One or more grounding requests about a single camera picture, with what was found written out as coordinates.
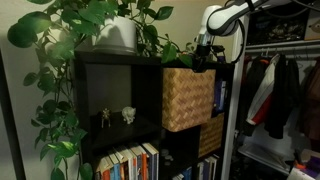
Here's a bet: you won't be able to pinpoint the woven bamboo storage container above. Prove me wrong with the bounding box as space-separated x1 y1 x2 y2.
162 67 217 133

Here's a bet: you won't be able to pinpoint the metal closet rod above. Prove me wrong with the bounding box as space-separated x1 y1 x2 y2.
245 42 320 55

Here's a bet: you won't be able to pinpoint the small woven basket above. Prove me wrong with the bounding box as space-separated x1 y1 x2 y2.
198 113 225 158

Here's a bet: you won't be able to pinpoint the green pothos plant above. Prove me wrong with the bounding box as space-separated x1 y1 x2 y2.
7 0 201 180

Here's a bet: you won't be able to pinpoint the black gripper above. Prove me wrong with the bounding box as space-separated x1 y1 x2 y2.
192 44 215 73

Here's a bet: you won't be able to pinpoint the white door frame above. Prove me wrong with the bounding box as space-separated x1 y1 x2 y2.
220 19 251 180

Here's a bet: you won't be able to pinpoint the white ceramic plant pot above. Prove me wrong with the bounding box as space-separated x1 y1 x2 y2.
92 14 138 55

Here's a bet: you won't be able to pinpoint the dark patterned box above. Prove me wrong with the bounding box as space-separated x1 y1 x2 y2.
248 5 310 45

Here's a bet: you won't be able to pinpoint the blue circuits textbook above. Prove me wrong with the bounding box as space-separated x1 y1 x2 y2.
214 79 222 113

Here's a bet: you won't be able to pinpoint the white maroon banded book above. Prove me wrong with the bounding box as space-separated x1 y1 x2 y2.
220 80 228 112

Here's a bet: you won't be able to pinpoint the round metal tins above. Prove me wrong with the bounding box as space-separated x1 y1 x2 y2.
159 148 175 168

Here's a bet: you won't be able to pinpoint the brass figurine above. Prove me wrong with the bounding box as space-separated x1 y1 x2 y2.
100 107 112 129

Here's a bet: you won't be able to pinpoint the white paperback row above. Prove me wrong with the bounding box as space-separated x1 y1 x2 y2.
195 154 220 180

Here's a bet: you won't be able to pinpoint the dark book white pages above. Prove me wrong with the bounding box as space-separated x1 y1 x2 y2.
142 142 160 180

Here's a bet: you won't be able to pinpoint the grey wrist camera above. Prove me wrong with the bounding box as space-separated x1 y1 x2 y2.
211 44 227 55

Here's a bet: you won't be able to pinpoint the black cube shelf unit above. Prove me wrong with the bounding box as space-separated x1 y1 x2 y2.
71 49 236 180

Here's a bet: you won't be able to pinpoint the brown garment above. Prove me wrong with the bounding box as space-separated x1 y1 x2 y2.
295 58 320 142

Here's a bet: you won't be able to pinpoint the black coat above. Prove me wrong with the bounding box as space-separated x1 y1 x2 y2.
264 53 303 140

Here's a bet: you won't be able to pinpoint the white orange paperback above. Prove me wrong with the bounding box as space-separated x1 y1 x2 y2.
95 155 114 180

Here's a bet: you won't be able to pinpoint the white closet shelf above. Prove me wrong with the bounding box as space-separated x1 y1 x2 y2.
237 142 292 176

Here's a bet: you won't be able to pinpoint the white elephant figurine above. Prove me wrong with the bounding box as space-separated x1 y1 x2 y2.
121 106 137 125

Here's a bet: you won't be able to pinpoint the orange spine book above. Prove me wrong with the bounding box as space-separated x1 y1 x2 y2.
135 144 150 180

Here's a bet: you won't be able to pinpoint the beige box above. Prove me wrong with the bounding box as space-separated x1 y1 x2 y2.
304 9 320 42

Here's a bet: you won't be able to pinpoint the blue spine paperback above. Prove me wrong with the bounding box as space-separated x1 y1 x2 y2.
107 151 122 180

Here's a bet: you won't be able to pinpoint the white red jacket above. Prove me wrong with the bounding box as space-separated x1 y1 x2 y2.
246 53 282 127

